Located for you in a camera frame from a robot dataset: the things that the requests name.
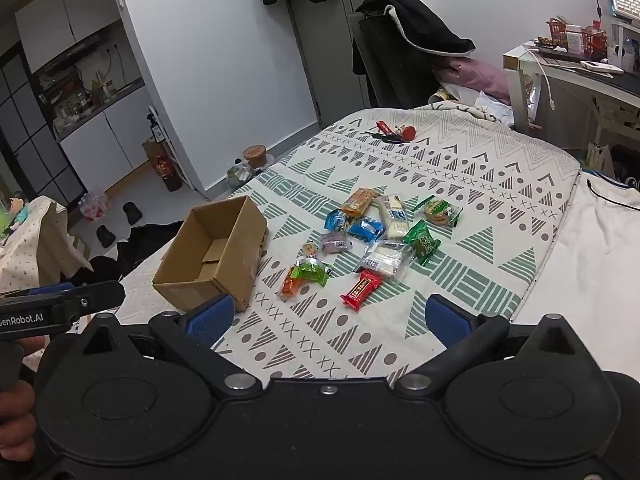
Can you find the flat white device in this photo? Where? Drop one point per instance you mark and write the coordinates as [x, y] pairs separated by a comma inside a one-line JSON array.
[[600, 66]]

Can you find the grey door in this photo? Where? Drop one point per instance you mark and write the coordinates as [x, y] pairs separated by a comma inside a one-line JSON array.
[[325, 50]]

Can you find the white base cabinets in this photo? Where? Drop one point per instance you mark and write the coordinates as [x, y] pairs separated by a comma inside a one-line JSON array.
[[110, 145]]

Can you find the silvery plastic bag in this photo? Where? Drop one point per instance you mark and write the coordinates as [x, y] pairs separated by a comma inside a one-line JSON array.
[[239, 174]]

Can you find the pink pillow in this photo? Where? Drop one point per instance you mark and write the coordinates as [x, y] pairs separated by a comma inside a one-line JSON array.
[[480, 77]]

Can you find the cardboard carton on floor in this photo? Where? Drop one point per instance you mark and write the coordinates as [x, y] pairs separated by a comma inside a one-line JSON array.
[[152, 152]]

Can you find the green snack packet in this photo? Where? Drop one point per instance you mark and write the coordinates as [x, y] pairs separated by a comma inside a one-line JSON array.
[[422, 242]]

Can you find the dotted beige cloth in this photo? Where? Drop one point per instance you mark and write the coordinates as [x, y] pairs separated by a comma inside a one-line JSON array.
[[35, 245]]

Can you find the white keyboard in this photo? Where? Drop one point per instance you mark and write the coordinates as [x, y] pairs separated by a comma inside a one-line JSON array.
[[625, 2]]

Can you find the green and orange jelly packet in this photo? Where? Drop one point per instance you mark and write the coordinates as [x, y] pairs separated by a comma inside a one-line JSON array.
[[307, 275]]

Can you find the patterned white green blanket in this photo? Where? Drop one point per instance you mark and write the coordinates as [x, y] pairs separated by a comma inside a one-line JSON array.
[[450, 185]]

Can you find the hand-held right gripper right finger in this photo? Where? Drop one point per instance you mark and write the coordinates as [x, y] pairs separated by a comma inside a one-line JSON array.
[[447, 317]]

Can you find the clear white snack packet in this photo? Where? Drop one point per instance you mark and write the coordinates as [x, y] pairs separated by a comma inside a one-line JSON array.
[[382, 259]]

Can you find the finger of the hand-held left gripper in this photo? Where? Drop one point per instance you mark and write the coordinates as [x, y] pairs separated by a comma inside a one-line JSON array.
[[95, 297]]

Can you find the black slipper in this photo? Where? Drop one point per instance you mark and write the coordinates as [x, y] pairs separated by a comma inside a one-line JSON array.
[[106, 236], [132, 212]]

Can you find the red basket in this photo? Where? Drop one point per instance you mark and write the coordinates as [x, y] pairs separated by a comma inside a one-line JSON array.
[[556, 32], [594, 40]]

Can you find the cluttered kitchen counter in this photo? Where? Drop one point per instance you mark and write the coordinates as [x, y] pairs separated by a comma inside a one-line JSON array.
[[80, 95]]

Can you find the green-edged cookie packet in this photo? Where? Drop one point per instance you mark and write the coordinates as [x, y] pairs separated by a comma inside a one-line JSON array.
[[439, 211]]

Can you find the jar with cork lid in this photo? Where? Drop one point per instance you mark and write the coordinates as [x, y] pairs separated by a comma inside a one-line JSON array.
[[255, 156]]

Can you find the purple snack packet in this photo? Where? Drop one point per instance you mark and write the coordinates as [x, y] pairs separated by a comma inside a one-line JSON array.
[[334, 243]]

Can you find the orange snack packet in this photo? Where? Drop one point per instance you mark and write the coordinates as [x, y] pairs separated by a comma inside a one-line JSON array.
[[360, 201]]

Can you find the spray bottle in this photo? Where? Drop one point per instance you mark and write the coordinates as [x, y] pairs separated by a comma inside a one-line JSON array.
[[157, 127]]

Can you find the white crumpled bag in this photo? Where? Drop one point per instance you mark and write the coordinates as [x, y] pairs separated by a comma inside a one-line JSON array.
[[495, 107]]

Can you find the white desk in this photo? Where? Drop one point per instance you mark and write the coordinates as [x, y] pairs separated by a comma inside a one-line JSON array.
[[575, 85]]

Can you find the blue snack packet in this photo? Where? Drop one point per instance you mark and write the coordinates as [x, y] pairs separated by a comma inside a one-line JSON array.
[[337, 220], [365, 229]]

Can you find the white cake packet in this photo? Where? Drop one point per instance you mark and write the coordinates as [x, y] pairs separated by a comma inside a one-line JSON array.
[[393, 220]]

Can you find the black grid sliding door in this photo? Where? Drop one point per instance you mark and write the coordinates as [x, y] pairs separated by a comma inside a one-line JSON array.
[[30, 145]]

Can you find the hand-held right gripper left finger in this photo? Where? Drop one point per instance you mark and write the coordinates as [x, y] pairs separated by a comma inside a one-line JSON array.
[[210, 317]]

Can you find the brown cardboard box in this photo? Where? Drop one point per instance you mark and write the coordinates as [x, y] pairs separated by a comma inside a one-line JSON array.
[[235, 260]]

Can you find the white wall cabinets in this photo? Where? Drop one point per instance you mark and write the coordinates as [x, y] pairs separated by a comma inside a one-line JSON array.
[[65, 15]]

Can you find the red snack packet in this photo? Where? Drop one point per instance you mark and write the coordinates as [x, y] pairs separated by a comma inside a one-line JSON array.
[[361, 288]]

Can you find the person's left hand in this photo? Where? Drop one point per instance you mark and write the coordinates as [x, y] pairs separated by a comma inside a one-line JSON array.
[[17, 420]]

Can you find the key bunch with red charms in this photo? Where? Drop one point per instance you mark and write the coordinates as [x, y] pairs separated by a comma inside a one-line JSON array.
[[390, 134]]

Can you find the pack of water bottles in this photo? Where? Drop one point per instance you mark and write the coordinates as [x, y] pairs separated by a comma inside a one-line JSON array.
[[92, 206]]

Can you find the plain white sheet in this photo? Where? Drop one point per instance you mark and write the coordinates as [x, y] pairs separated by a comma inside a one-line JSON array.
[[590, 260]]

